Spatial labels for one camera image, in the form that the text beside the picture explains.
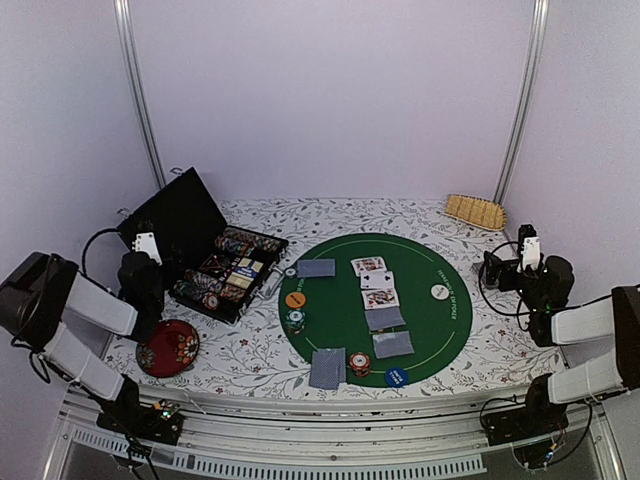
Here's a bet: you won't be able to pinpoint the blue small blind button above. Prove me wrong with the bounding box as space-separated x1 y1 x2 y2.
384 367 409 388

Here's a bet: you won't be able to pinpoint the orange big blind button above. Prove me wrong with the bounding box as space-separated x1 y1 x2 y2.
285 291 307 309

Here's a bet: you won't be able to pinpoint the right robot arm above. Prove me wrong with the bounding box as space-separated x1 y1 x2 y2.
478 224 639 436

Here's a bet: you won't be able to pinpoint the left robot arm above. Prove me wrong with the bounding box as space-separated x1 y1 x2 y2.
1 251 164 434

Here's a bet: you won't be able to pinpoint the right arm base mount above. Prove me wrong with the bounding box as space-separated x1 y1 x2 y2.
479 396 569 470

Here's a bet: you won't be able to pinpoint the black poker chip case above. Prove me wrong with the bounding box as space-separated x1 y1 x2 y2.
117 167 289 325

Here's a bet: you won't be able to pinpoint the king of diamonds card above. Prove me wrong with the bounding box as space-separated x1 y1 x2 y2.
350 256 386 276

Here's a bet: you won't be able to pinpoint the metal frame post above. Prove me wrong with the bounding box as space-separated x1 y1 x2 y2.
493 0 550 204
113 0 167 190

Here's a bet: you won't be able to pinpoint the two of clubs card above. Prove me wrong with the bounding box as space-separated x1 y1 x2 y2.
360 270 394 290

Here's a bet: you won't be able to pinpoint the green round poker mat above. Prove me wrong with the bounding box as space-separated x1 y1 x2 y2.
277 233 473 388

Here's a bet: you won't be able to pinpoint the yellow playing card box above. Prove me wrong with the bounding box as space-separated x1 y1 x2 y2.
222 257 264 290

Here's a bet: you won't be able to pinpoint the left metal frame post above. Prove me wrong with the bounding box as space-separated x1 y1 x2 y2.
113 0 167 190

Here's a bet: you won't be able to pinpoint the right metal frame post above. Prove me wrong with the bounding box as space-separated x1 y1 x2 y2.
493 0 550 204

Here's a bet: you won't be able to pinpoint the green chip stack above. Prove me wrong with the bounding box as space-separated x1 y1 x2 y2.
284 309 306 334

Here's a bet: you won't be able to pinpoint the face-down board card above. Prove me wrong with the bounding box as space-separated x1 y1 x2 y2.
365 307 406 331
372 331 414 359

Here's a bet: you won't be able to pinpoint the white dealer button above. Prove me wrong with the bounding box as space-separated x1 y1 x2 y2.
431 284 450 301

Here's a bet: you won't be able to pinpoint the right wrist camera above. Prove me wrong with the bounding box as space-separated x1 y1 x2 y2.
517 236 543 273

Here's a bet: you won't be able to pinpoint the red five chip stack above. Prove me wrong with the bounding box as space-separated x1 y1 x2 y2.
201 292 219 311

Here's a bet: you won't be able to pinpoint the dealt cards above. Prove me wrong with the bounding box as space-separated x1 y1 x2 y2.
296 258 336 278

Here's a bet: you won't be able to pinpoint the woven bamboo tray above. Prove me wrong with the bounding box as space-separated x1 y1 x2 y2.
444 194 507 231

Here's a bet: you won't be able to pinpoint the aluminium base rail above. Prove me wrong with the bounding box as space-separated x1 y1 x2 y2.
44 386 626 479

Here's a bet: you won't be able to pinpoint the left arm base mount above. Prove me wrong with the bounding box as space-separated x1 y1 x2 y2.
96 399 184 446

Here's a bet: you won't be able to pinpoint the dealt cards front edge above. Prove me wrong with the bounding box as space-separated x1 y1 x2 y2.
309 348 346 390

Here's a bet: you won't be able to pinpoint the red floral plate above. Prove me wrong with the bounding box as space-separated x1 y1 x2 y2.
135 319 200 378

